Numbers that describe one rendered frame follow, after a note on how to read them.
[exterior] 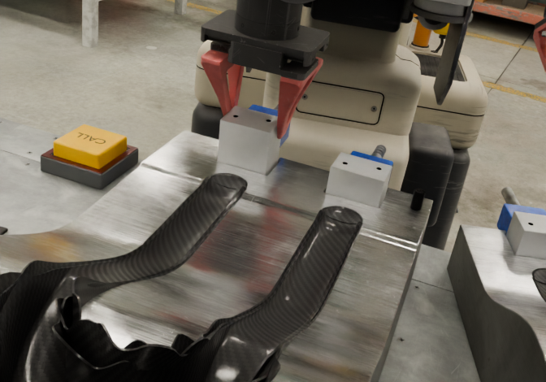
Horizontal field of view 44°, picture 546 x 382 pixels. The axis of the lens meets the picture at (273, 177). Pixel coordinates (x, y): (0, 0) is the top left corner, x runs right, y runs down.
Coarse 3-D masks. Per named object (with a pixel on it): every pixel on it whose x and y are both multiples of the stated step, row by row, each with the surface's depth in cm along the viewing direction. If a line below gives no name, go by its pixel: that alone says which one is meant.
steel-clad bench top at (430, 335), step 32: (0, 128) 84; (32, 128) 85; (0, 160) 77; (32, 160) 78; (0, 192) 71; (32, 192) 72; (64, 192) 73; (96, 192) 74; (0, 224) 66; (32, 224) 67; (64, 224) 67; (448, 256) 71; (416, 288) 65; (448, 288) 66; (416, 320) 61; (448, 320) 62; (416, 352) 57; (448, 352) 58
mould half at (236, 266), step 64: (128, 192) 58; (192, 192) 59; (256, 192) 60; (320, 192) 61; (0, 256) 40; (64, 256) 44; (192, 256) 51; (256, 256) 52; (384, 256) 54; (128, 320) 36; (192, 320) 38; (320, 320) 46; (384, 320) 47
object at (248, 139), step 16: (240, 112) 64; (256, 112) 64; (272, 112) 67; (224, 128) 62; (240, 128) 62; (256, 128) 61; (272, 128) 61; (288, 128) 68; (224, 144) 63; (240, 144) 62; (256, 144) 62; (272, 144) 62; (224, 160) 64; (240, 160) 63; (256, 160) 63; (272, 160) 64
